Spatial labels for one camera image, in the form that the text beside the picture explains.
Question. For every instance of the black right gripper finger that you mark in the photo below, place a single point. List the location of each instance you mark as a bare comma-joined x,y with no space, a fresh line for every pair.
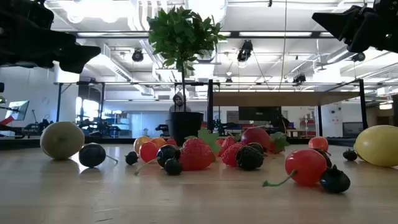
342,15
345,28

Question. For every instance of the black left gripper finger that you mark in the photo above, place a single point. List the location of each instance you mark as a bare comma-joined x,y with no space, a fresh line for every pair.
77,53
76,67

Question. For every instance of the orange-red cherry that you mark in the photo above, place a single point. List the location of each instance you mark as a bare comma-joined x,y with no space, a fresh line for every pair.
318,143

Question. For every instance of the red strawberry with leaves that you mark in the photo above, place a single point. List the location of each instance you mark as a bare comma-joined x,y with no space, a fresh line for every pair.
220,142
279,140

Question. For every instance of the tilted computer monitor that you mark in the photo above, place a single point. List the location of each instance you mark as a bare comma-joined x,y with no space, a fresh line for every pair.
18,110

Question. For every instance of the green-brown kiwi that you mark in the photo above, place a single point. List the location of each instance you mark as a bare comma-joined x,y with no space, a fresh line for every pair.
62,140

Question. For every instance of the wooden shelf with black legs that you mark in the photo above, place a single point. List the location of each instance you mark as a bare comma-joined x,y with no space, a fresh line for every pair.
280,98

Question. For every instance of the yellow-orange cherry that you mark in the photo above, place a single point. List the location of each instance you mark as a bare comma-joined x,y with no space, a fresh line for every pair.
159,141
139,142

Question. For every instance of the dark monitor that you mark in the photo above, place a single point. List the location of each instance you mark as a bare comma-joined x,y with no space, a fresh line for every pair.
353,129

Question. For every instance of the green plant in black pot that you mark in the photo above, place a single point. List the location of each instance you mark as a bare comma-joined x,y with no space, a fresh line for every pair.
183,37

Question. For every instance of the person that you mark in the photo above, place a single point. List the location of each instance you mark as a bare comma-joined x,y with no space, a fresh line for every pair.
178,100

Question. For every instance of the black overhead beam with lights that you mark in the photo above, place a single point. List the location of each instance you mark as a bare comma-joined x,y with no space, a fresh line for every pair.
234,35

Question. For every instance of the yellow lemon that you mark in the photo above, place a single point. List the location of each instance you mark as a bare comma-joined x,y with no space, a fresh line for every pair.
377,145

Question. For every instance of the black blackberry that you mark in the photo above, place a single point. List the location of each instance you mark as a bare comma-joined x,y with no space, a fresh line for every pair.
257,146
249,158

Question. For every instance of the large red strawberry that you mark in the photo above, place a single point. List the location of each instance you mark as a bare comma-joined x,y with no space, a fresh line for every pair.
196,155

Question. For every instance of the small red strawberry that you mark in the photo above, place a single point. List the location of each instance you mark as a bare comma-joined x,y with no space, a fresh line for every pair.
230,155

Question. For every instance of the black ceiling camera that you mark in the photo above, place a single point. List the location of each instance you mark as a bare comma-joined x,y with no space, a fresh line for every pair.
245,49
299,79
359,57
137,55

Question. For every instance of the black wall screen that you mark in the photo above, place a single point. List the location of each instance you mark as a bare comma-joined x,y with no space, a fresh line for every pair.
258,113

